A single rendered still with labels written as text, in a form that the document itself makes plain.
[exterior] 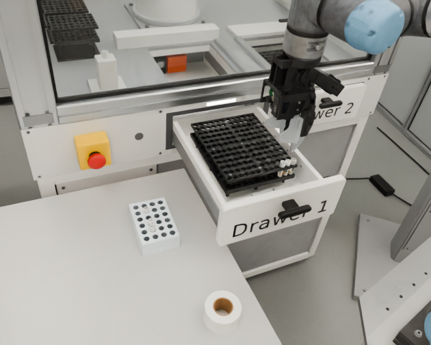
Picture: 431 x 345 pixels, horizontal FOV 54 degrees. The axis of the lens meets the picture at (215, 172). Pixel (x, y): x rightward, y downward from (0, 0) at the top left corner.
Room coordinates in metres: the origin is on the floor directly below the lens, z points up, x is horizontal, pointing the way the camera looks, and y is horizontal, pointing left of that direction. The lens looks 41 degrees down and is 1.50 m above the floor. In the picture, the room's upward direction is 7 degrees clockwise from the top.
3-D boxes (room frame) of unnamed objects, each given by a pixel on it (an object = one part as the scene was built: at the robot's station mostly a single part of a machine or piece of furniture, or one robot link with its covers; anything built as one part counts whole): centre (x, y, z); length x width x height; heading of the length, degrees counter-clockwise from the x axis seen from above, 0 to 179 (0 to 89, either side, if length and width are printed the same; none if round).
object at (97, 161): (0.71, 0.27, 0.88); 0.04 x 0.03 x 0.04; 118
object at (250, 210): (0.62, -0.15, 0.87); 0.29 x 0.02 x 0.11; 118
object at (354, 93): (1.05, -0.28, 0.87); 0.29 x 0.02 x 0.11; 118
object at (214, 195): (0.81, -0.05, 0.86); 0.40 x 0.26 x 0.06; 28
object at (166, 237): (0.62, 0.12, 0.78); 0.12 x 0.08 x 0.04; 26
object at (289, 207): (0.60, -0.16, 0.91); 0.07 x 0.04 x 0.01; 118
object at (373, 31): (0.66, -0.21, 1.27); 0.11 x 0.11 x 0.08; 37
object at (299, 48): (0.73, -0.13, 1.19); 0.08 x 0.08 x 0.05
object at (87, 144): (0.74, 0.29, 0.88); 0.07 x 0.05 x 0.07; 118
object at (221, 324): (0.43, -0.04, 0.78); 0.07 x 0.07 x 0.04
